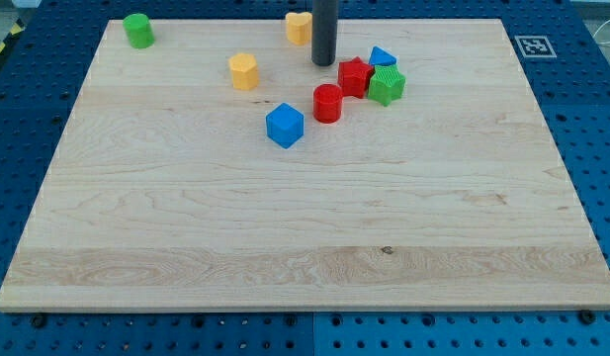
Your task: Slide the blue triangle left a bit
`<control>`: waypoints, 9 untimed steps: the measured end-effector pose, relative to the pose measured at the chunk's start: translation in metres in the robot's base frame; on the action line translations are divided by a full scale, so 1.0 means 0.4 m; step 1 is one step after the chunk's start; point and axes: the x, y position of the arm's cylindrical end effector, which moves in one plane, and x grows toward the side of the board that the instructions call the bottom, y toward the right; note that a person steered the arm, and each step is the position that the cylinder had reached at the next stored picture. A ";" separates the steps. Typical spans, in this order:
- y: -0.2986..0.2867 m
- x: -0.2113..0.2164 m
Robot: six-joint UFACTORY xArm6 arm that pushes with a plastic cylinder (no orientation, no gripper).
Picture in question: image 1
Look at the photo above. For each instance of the yellow hexagon block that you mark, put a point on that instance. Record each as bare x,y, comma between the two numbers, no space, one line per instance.
244,71

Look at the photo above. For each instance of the green cylinder block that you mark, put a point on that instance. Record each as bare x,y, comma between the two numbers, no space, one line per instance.
138,30

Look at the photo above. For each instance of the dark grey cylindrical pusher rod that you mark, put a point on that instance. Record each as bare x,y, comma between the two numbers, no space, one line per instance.
324,31

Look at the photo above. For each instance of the yellow black hazard tape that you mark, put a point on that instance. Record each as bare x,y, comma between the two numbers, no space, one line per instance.
8,43

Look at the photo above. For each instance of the red cylinder block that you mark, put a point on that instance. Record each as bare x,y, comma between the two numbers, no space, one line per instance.
327,103

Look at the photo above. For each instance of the green star block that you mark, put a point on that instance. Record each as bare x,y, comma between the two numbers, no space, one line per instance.
386,85

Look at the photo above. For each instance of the blue triangle block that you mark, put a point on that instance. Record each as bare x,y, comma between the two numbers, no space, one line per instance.
381,57

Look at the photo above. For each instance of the blue cube block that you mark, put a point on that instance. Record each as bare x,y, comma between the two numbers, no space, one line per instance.
285,125

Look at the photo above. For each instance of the yellow heart block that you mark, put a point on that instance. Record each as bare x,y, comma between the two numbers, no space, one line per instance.
299,27

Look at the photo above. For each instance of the white fiducial marker tag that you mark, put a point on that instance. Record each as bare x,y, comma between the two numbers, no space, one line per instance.
535,47

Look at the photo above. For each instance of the red star block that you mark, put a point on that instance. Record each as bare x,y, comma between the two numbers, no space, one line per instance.
354,77

